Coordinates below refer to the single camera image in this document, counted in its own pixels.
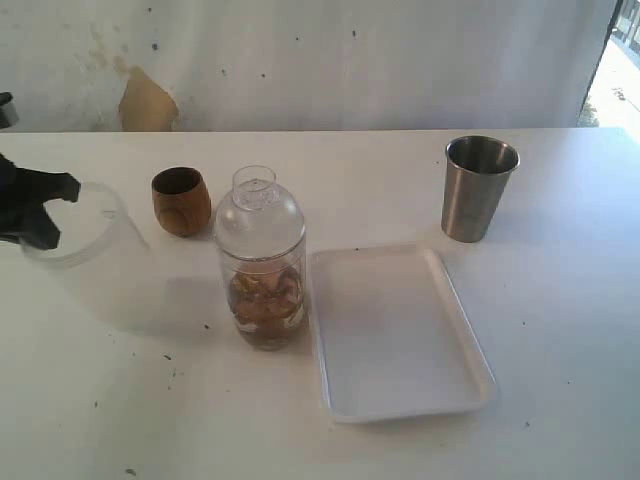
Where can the clear plastic dome lid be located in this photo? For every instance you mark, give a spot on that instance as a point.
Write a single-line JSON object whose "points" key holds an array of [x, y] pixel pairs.
{"points": [[258, 218]]}

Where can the clear plastic jar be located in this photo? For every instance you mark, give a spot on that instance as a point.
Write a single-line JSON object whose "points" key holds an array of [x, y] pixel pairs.
{"points": [[295, 258]]}

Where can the brown wooden blocks pile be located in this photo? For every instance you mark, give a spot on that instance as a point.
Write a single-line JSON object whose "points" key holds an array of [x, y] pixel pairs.
{"points": [[268, 308]]}

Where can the stainless steel tumbler cup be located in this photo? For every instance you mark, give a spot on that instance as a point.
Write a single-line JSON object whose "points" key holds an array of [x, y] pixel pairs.
{"points": [[477, 171]]}

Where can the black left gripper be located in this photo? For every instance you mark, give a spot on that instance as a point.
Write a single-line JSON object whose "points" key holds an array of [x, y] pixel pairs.
{"points": [[32, 225]]}

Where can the clear plastic cap cup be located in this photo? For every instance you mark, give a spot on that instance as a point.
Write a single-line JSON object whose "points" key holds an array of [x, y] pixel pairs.
{"points": [[103, 262]]}

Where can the round brown wooden cup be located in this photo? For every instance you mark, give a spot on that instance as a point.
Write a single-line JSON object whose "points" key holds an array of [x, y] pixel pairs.
{"points": [[181, 201]]}

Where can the white rectangular plastic tray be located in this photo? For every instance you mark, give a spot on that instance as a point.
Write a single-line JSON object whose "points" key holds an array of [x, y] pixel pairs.
{"points": [[391, 336]]}

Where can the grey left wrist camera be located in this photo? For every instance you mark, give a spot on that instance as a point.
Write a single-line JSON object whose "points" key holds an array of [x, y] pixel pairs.
{"points": [[8, 113]]}

